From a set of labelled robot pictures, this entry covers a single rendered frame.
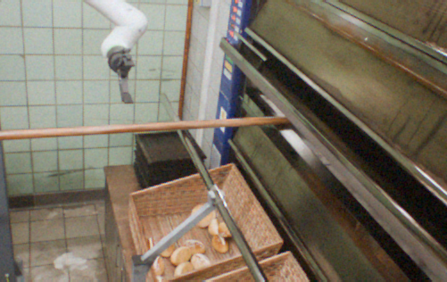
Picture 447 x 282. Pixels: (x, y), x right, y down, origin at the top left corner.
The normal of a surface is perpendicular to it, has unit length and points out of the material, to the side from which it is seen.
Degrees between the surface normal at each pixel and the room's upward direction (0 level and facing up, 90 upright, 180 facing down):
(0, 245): 90
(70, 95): 90
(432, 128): 70
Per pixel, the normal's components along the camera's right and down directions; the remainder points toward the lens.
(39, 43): 0.33, 0.48
